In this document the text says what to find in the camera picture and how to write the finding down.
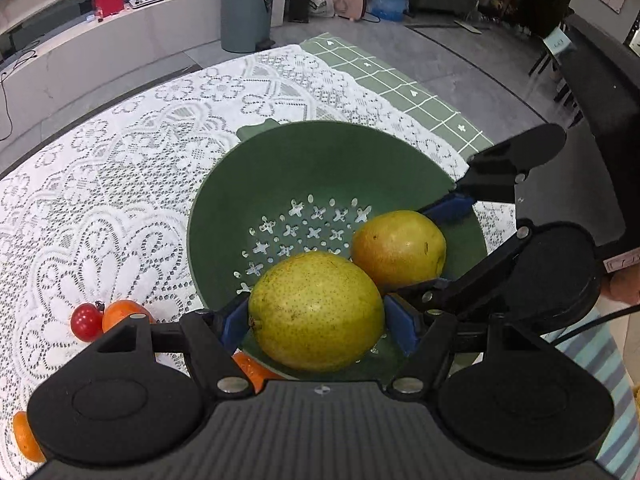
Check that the orange tangerine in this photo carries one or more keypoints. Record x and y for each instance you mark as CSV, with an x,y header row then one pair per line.
x,y
250,370
120,312
25,437

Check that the white lace tablecloth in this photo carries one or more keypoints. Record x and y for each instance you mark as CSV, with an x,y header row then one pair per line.
x,y
125,185

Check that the grey pedal trash bin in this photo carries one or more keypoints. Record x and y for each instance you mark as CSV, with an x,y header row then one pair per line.
x,y
245,15

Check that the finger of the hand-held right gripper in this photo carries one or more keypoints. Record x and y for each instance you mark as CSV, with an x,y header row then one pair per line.
x,y
480,267
452,207

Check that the red cherry tomato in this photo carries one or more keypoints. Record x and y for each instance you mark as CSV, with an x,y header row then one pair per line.
x,y
86,322

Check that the pink bag on floor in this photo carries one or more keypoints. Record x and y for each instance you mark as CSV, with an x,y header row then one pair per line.
x,y
350,2

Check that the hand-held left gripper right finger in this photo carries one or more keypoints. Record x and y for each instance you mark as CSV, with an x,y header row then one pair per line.
x,y
402,325

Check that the green colander bowl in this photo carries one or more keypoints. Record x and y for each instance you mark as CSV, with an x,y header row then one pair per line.
x,y
300,160

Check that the black table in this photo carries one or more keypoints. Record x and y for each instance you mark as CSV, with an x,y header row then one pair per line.
x,y
605,110

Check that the white tv console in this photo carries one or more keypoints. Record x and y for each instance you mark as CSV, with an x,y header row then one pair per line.
x,y
125,45

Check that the white flat device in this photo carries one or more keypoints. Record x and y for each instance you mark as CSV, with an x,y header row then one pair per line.
x,y
145,1

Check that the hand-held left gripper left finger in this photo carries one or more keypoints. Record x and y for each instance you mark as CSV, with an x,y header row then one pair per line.
x,y
235,321

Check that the blue striped cloth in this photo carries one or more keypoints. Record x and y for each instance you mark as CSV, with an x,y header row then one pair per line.
x,y
605,385

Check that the yellow-green freckled pear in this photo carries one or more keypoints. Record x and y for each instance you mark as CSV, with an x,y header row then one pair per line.
x,y
315,310

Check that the red box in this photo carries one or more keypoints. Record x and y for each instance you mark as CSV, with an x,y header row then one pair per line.
x,y
108,1

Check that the yellow pear with orange blush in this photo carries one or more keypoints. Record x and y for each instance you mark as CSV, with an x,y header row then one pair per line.
x,y
397,250

